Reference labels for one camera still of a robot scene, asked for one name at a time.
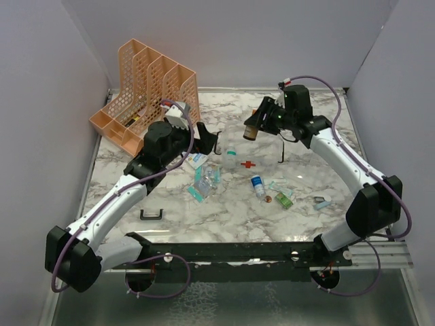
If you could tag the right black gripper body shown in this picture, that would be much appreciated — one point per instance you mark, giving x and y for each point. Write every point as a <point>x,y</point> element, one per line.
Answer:
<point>277,119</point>

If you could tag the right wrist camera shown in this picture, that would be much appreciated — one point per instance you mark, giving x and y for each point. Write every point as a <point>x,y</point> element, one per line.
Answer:
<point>282,85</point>

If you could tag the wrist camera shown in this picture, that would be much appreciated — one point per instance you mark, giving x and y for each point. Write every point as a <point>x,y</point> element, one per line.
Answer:
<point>174,116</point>
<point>282,85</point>

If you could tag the clear plastic medicine box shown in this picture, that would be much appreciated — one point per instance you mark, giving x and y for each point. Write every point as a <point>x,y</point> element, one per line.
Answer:
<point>263,154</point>

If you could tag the peach plastic file organizer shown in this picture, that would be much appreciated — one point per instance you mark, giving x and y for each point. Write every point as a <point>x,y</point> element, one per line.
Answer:
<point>146,78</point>

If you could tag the blue white medicine carton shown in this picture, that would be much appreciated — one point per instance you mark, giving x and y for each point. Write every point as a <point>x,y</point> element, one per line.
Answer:
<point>196,160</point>

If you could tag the black box lid handle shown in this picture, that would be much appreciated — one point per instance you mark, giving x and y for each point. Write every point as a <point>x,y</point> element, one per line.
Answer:
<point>151,216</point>

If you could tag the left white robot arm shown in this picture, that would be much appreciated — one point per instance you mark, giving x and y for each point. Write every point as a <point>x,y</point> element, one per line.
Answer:
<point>77,254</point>

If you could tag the blue labelled small bottle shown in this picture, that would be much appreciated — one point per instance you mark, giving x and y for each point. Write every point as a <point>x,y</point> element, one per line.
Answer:
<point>258,186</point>

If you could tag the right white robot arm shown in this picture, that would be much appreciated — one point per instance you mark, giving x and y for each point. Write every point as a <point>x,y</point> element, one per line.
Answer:
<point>376,198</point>

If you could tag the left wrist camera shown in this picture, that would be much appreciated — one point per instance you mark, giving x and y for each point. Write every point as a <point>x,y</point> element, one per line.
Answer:
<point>174,116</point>

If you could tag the white bottle green cap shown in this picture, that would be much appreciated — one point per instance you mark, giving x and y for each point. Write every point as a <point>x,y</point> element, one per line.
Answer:
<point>230,158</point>

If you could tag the brown bottle orange cap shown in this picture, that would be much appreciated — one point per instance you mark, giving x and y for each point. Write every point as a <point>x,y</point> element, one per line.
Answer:
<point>251,130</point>

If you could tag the clear teal sachet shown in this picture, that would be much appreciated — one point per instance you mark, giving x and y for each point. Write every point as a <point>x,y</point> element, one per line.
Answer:
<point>279,188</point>

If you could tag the green small medicine box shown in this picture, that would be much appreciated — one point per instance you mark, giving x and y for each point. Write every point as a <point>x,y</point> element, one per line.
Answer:
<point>283,200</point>

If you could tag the clear teal blister packs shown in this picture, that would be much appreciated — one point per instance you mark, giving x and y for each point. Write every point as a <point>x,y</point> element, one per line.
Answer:
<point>206,180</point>

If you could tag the light blue clip item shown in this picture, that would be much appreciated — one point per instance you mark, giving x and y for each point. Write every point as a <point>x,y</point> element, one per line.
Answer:
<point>321,202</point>

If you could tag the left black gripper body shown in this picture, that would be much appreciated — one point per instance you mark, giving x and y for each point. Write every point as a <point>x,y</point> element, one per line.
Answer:
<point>181,140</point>

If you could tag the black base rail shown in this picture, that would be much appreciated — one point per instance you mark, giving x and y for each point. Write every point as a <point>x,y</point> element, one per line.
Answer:
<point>230,262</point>

